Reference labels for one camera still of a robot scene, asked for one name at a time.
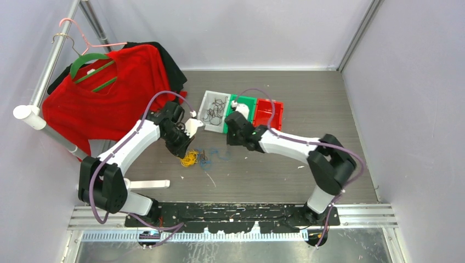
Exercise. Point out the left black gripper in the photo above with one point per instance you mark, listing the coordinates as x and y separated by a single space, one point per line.
180 150

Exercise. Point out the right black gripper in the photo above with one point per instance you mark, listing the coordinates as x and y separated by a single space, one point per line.
231 142

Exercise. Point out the pink clothes hanger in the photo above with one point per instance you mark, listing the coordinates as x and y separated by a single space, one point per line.
87 42

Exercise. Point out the black garment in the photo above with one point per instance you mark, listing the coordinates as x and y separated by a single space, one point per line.
175 75

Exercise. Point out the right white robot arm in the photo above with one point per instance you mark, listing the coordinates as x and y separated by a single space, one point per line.
330 164

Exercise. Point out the metal clothes rack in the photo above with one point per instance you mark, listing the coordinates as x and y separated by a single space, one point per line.
31 112

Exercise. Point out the red shirt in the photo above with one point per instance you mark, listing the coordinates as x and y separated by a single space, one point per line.
107 105

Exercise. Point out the green clothes hanger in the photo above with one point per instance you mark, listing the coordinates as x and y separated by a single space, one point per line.
83 59

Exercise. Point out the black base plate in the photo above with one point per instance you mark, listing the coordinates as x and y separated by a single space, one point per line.
235 217

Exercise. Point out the white plastic bin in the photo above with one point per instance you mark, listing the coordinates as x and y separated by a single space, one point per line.
212 110

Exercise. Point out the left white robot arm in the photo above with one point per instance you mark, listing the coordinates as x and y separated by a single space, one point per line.
101 180

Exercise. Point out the gold wire hanger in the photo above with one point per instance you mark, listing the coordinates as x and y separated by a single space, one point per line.
65 41

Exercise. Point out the red plastic bin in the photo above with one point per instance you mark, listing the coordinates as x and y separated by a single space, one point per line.
263 112

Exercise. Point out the white rack foot bar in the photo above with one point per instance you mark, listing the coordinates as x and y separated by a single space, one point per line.
146 184

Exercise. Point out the aluminium rail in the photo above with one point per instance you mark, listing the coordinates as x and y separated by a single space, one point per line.
352 217

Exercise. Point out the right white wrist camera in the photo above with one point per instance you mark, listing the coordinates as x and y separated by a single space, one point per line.
240 108

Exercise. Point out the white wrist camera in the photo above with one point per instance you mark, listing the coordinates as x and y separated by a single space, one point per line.
192 125
240 108

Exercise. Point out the green plastic bin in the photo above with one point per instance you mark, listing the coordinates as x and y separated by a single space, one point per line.
249 101

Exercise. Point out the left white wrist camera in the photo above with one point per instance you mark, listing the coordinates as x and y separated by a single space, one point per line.
192 125

